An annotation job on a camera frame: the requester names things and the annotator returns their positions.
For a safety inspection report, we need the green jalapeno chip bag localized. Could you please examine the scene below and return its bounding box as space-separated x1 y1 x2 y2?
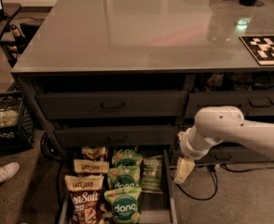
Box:
140 155 162 193

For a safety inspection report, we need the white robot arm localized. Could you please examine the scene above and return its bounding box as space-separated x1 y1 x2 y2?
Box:
174 105 274 184

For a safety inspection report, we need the bottom right drawer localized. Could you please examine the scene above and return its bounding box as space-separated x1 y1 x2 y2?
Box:
195 143 274 165

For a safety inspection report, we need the middle right drawer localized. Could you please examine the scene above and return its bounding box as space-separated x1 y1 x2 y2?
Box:
178 119 274 146

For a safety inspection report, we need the rear green Dang bag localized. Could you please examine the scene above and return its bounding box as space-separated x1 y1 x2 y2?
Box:
112 149 143 167

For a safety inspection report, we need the green dang bag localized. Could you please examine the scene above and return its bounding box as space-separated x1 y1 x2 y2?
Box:
107 166 140 189
112 149 143 167
104 187 142 224

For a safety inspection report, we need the middle green Dang bag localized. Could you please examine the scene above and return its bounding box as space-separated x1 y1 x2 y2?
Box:
107 166 140 189

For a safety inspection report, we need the top left drawer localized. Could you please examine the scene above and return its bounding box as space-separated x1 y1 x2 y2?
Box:
36 91 187 119

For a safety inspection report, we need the middle left drawer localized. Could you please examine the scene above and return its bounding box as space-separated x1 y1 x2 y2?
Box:
55 125 176 148

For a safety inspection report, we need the front green Dang bag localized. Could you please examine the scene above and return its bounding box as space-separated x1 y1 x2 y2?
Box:
104 187 142 224

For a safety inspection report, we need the rear Late July chip bag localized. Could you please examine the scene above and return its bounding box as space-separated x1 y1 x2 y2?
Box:
82 147 108 161

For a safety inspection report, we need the late july chip bag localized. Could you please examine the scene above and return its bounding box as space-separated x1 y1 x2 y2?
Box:
74 160 109 175
64 175 103 224
82 147 108 161

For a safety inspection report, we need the open bottom left drawer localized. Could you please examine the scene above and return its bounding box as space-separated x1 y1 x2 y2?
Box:
56 146 178 224

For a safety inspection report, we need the middle Late July chip bag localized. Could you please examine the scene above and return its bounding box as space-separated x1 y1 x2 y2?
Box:
74 160 109 175

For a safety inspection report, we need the front Late July chip bag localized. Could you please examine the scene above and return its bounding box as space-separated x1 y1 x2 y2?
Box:
64 175 103 224

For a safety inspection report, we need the dark grey drawer cabinet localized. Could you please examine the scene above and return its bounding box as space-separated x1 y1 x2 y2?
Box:
12 0 274 224

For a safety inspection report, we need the green chip bag in crate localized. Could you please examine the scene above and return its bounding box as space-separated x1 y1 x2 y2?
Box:
0 108 19 127

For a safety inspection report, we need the black white fiducial marker board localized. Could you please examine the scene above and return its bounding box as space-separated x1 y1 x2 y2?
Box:
240 35 274 65

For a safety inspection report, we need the black plastic crate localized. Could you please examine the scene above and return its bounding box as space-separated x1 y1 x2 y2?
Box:
0 91 35 156

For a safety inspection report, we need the white shoe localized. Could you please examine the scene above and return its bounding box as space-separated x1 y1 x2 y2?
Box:
0 162 21 184

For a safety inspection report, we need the black power cable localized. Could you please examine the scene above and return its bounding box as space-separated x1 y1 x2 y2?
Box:
171 162 274 202

